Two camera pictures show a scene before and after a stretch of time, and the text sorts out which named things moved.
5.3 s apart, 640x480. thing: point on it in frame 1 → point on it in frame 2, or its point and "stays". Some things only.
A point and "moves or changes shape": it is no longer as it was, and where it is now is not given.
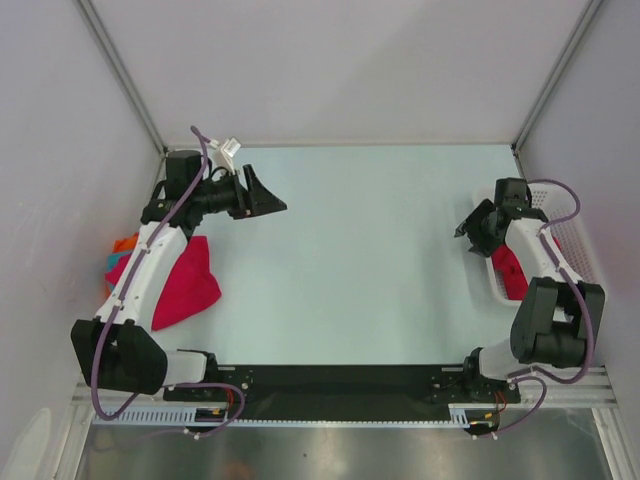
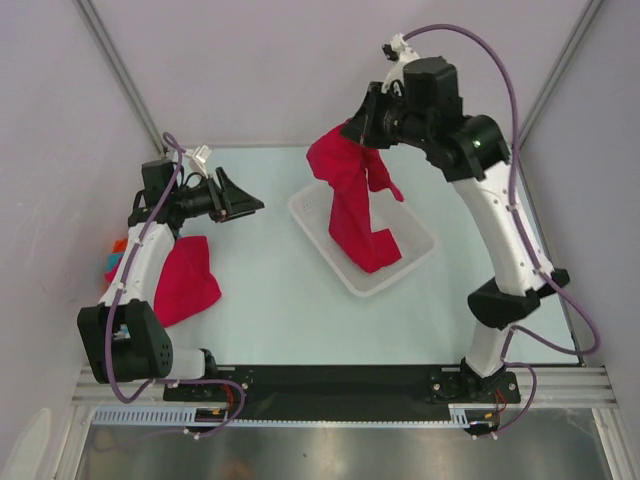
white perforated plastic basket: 568,225 → 310,207
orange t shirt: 125,245 stays
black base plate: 259,392 stays
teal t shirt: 113,259 stays
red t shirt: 515,280 moves or changes shape
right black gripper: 482,246 → 361,127
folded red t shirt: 192,286 stays
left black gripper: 255,200 → 229,202
